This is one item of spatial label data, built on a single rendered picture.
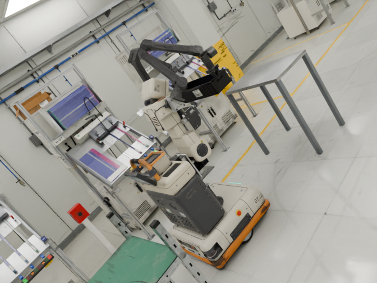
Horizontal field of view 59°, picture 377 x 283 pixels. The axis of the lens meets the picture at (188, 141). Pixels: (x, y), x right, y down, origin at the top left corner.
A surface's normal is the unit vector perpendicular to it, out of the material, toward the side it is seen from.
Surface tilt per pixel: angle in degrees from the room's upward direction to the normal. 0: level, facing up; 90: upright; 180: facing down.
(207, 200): 90
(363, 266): 0
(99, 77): 90
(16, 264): 47
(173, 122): 90
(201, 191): 90
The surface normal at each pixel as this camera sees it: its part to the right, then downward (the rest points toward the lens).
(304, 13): -0.60, 0.62
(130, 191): 0.56, -0.11
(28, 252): 0.02, -0.61
